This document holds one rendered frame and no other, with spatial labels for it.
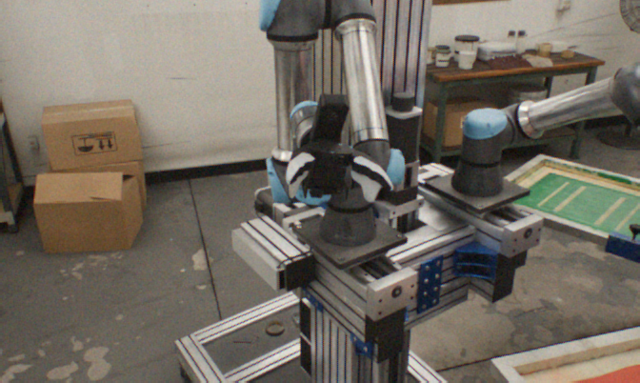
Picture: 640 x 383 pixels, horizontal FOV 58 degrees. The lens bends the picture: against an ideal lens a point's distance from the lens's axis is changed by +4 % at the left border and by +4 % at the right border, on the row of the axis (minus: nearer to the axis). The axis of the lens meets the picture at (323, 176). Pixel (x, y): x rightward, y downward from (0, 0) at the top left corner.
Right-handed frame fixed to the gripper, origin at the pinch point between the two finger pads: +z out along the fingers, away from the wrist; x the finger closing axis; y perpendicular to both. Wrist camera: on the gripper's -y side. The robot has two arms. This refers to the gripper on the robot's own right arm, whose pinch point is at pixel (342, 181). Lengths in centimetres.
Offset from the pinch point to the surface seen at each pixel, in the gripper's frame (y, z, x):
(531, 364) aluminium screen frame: 61, -31, -64
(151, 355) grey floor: 175, -163, 40
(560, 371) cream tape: 63, -31, -72
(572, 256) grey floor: 140, -214, -215
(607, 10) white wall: 6, -431, -335
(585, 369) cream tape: 62, -31, -79
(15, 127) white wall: 132, -356, 155
